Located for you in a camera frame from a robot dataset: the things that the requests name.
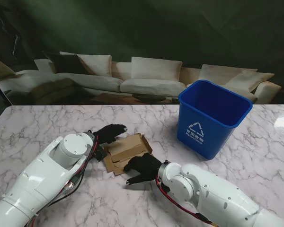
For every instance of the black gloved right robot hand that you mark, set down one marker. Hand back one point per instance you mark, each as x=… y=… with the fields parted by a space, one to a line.
x=146 y=165

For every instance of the brown cardboard box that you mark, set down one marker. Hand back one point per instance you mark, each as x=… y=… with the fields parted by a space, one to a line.
x=126 y=145

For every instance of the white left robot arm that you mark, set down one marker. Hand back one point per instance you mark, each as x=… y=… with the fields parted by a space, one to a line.
x=42 y=179

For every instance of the blue plastic recycling bin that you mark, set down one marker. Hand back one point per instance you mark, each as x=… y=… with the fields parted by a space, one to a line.
x=203 y=142

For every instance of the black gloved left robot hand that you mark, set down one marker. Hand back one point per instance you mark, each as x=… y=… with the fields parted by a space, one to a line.
x=109 y=133

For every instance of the printed sofa backdrop banner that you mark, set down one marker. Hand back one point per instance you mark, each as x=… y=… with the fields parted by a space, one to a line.
x=142 y=28

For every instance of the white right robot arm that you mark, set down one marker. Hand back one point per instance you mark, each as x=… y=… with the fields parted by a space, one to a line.
x=210 y=194

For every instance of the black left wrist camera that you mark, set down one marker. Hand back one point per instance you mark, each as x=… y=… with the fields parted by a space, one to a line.
x=100 y=153

